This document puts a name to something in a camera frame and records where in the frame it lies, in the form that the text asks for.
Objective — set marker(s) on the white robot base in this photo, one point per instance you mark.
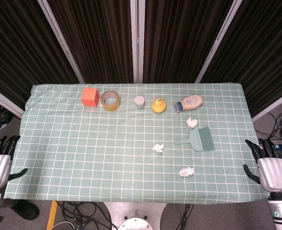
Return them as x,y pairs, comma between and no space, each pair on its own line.
135,213

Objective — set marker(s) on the green checked tablecloth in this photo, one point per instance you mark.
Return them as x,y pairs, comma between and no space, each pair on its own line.
83,143

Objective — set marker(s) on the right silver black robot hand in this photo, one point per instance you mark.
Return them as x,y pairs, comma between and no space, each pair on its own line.
273,172

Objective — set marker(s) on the brown packing tape roll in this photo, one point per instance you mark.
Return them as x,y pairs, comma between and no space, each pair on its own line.
110,105

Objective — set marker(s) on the yellow floor strip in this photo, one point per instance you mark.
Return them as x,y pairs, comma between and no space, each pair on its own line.
51,214

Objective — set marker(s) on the orange cube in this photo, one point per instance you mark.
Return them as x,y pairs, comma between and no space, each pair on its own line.
89,97

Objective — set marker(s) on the green hand broom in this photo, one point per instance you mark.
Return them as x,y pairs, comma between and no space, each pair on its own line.
196,141

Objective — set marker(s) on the small grey jar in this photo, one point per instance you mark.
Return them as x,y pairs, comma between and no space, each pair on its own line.
139,101

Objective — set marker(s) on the yellow lemon toy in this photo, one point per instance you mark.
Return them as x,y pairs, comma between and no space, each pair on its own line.
158,106

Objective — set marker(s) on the dark corrugated partition panel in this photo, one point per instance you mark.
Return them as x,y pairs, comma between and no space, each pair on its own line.
95,43
16,48
263,48
179,43

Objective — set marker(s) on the mayonnaise squeeze bottle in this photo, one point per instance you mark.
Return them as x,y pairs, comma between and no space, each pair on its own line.
191,101

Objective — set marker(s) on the black shoe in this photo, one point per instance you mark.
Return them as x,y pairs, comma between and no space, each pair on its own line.
27,210

